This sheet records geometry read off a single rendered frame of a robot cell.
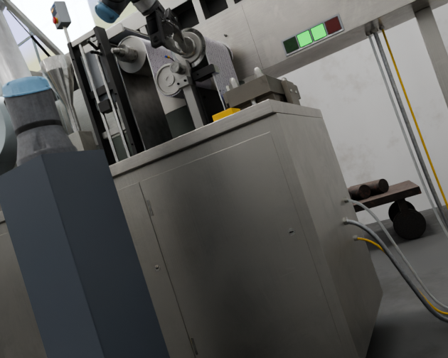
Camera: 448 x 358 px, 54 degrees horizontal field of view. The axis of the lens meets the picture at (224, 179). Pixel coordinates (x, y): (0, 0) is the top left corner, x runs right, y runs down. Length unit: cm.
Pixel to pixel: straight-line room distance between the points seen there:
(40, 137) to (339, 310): 92
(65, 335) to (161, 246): 48
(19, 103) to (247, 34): 109
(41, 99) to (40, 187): 24
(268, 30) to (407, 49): 258
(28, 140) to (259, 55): 110
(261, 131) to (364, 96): 317
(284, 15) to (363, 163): 269
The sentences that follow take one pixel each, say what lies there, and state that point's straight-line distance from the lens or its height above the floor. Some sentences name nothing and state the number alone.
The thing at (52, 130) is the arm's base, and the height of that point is 97.
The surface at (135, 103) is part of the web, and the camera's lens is 188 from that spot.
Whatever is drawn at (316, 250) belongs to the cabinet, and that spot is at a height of 45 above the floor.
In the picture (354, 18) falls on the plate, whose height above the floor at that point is 117.
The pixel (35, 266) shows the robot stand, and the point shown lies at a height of 66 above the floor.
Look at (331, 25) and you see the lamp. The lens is 189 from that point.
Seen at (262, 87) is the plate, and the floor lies 99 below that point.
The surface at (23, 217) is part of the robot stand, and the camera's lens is 117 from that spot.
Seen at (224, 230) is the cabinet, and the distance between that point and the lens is 138.
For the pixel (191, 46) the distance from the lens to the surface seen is 170.
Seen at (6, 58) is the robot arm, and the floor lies 124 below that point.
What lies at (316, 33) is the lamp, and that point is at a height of 118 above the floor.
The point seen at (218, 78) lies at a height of 111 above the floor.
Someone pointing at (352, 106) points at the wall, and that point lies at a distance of 444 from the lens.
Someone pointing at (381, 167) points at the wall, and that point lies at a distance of 441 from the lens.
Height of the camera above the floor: 67
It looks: 2 degrees up
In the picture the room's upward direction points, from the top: 18 degrees counter-clockwise
